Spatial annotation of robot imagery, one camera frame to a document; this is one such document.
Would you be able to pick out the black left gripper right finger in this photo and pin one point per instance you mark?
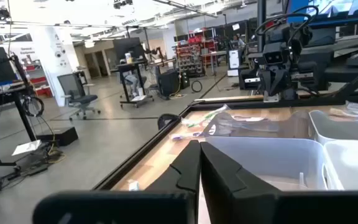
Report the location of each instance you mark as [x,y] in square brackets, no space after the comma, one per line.
[259,208]

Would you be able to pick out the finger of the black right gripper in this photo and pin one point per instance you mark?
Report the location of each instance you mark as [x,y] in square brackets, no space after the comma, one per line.
[270,85]
[284,85]

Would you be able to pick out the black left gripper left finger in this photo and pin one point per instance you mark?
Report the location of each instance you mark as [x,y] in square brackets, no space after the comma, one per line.
[120,208]

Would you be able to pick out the black background robot arm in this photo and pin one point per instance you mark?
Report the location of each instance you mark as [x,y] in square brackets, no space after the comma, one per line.
[158,53]

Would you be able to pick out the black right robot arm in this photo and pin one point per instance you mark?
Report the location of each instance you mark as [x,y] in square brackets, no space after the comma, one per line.
[294,35]

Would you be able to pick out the white cabinet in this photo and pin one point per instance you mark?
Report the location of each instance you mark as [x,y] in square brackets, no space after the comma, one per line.
[234,60]

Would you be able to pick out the person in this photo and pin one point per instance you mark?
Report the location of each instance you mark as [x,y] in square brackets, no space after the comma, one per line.
[238,40]
[132,81]

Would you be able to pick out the brown translucent plastic bin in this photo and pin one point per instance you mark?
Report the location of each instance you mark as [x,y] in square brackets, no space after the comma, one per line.
[284,127]

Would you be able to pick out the clear plastic bin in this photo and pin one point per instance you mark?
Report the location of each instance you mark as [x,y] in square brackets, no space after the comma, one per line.
[259,155]

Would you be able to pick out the red shelving rack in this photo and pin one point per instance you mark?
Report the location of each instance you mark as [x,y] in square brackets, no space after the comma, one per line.
[194,53]

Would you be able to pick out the black computer tower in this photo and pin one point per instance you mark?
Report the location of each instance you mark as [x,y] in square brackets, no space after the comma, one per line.
[168,82]

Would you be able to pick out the black monitor screen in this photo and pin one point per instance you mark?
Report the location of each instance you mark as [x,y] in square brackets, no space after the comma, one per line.
[322,9]

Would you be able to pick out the purple white wrapped toothbrush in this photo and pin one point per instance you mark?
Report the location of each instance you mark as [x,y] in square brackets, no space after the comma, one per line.
[183,136]

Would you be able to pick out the black power strip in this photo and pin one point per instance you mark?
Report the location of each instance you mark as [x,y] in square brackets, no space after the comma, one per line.
[37,169]

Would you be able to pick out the black table clamp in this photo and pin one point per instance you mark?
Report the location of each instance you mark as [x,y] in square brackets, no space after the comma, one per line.
[166,119]

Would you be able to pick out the black floor box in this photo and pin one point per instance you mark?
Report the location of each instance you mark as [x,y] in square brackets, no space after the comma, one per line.
[57,136]

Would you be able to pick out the white plastic bin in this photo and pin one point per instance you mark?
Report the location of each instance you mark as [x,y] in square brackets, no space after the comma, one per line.
[353,165]

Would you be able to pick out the white paper sheet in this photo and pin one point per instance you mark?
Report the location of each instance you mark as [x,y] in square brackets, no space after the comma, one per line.
[26,147]

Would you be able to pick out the grey office chair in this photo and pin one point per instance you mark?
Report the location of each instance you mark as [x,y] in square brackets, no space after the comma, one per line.
[76,93]

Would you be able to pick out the black monitor on desk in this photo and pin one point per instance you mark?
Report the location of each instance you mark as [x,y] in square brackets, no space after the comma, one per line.
[128,48]

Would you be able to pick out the white square pillar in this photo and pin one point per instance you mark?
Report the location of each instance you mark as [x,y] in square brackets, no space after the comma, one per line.
[54,62]

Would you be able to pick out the white metal bracket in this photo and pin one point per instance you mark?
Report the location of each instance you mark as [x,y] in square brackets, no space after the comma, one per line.
[271,98]

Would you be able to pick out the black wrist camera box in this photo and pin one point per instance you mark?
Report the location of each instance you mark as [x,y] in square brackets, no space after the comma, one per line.
[273,56]

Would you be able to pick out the black aluminium table frame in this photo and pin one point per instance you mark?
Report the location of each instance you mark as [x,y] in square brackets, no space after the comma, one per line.
[141,154]

